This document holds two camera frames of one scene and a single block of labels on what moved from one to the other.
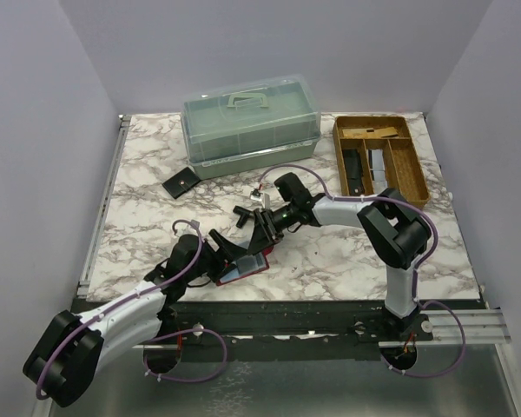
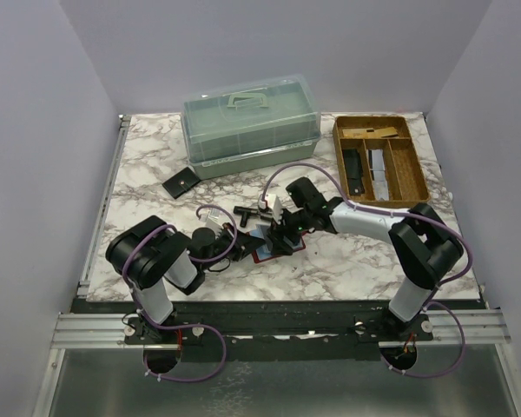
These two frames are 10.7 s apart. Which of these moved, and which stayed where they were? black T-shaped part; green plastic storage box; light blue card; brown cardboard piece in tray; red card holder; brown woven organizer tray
Moved: red card holder; light blue card
Stayed: brown woven organizer tray; green plastic storage box; brown cardboard piece in tray; black T-shaped part
